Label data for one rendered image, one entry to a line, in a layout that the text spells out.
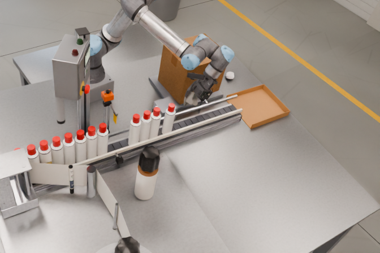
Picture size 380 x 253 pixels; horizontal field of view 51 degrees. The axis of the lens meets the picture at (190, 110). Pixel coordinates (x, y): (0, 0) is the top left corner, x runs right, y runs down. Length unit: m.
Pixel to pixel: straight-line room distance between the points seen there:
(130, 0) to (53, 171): 0.81
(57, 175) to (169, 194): 0.50
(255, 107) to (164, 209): 0.96
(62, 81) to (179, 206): 0.75
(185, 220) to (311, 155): 0.89
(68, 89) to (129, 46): 1.15
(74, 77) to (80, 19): 2.90
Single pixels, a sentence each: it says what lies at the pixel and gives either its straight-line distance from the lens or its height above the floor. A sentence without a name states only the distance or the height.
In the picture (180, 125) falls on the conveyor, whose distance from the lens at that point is 2.14.
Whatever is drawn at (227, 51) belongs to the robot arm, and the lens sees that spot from 1.86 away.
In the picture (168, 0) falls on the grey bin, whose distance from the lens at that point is 4.38.
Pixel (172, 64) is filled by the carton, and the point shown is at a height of 1.06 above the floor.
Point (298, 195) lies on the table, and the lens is 2.13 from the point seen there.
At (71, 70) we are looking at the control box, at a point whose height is 1.44.
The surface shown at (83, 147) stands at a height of 1.01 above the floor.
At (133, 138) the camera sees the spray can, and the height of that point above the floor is 0.95.
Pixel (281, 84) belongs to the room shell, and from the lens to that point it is 4.11.
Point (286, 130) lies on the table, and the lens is 2.40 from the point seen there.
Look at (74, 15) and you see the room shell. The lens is 4.49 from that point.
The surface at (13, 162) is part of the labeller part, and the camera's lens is 1.64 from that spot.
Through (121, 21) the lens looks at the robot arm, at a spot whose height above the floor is 1.29.
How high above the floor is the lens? 2.43
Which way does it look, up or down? 44 degrees down
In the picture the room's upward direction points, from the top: 14 degrees clockwise
